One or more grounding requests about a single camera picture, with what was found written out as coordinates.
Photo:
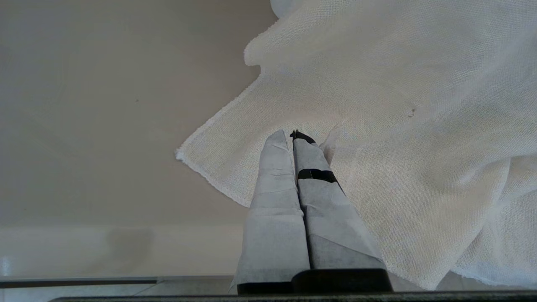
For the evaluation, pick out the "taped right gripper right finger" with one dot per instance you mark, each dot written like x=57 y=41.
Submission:
x=331 y=226

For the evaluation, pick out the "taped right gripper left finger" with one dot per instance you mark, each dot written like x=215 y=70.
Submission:
x=275 y=218

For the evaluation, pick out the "white woven cloth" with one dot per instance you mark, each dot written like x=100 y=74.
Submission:
x=398 y=84

